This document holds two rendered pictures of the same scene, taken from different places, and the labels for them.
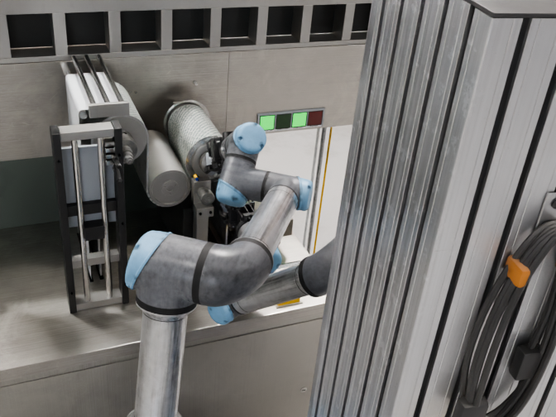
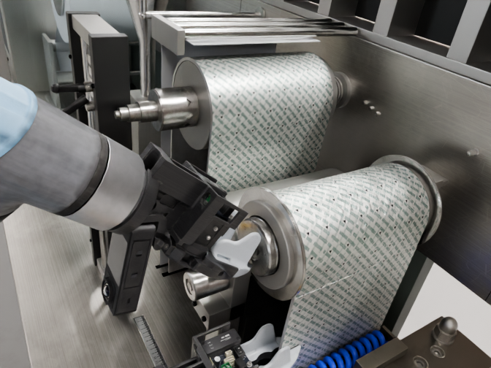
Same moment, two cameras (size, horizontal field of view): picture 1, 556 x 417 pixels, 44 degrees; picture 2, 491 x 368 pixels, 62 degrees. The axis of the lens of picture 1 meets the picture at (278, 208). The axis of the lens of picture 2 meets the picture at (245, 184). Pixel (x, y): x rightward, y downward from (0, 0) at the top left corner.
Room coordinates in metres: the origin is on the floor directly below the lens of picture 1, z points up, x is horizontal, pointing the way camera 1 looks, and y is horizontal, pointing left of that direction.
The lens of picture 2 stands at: (1.58, -0.19, 1.59)
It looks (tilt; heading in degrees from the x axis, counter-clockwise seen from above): 32 degrees down; 79
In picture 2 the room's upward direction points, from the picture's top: 8 degrees clockwise
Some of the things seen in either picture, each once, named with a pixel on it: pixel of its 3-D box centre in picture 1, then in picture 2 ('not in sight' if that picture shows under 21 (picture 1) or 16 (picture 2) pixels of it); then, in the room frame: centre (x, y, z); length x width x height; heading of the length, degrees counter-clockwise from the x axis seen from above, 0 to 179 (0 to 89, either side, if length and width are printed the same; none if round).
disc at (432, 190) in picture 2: (186, 122); (397, 201); (1.92, 0.31, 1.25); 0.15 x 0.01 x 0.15; 115
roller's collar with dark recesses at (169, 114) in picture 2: (122, 146); (173, 108); (1.57, 0.42, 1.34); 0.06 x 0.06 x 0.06; 25
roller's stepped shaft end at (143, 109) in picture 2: (127, 156); (135, 112); (1.51, 0.39, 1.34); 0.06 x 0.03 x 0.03; 25
